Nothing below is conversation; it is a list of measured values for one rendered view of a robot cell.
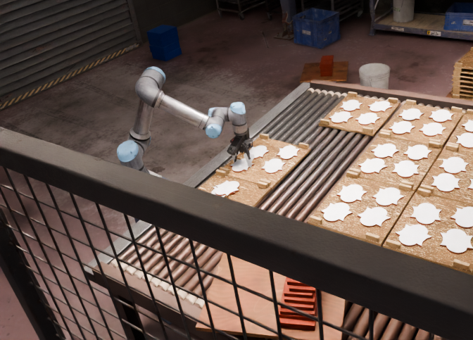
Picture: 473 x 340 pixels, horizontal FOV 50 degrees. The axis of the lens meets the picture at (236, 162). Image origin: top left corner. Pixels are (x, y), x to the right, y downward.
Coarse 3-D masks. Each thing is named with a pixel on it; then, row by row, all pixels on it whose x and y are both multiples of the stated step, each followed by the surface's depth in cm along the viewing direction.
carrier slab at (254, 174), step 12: (264, 144) 295; (276, 144) 293; (288, 144) 291; (240, 156) 287; (264, 156) 284; (276, 156) 282; (300, 156) 278; (228, 168) 279; (252, 168) 275; (288, 168) 270; (252, 180) 266; (276, 180) 263
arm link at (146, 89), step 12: (144, 84) 249; (156, 84) 253; (144, 96) 249; (156, 96) 248; (168, 96) 252; (168, 108) 251; (180, 108) 251; (192, 108) 253; (192, 120) 252; (204, 120) 252; (216, 120) 255; (216, 132) 252
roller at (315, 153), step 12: (336, 132) 299; (324, 144) 290; (312, 156) 280; (300, 168) 272; (288, 180) 264; (276, 192) 257; (264, 204) 250; (216, 252) 226; (216, 264) 222; (204, 276) 217; (192, 288) 211
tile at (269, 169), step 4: (272, 160) 277; (276, 160) 276; (280, 160) 276; (268, 164) 275; (272, 164) 274; (276, 164) 274; (280, 164) 273; (284, 164) 274; (264, 168) 272; (268, 168) 271; (272, 168) 271; (276, 168) 270; (280, 168) 270; (268, 172) 268; (272, 172) 268
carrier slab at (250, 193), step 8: (216, 176) 274; (208, 184) 268; (216, 184) 267; (240, 184) 264; (248, 184) 263; (256, 184) 262; (240, 192) 258; (248, 192) 257; (256, 192) 256; (264, 192) 255; (240, 200) 253; (248, 200) 252; (256, 200) 251
